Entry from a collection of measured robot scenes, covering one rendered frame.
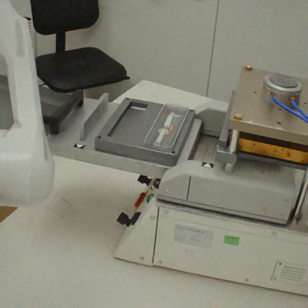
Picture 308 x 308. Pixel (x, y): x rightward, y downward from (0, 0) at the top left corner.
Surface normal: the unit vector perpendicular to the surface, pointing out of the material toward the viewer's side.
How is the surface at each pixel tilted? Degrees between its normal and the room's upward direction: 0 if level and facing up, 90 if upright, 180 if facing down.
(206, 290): 0
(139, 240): 90
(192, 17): 90
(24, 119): 48
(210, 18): 90
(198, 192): 90
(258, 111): 0
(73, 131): 0
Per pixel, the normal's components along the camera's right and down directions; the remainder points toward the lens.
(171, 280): 0.08, -0.85
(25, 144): -0.02, -0.49
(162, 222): -0.25, 0.49
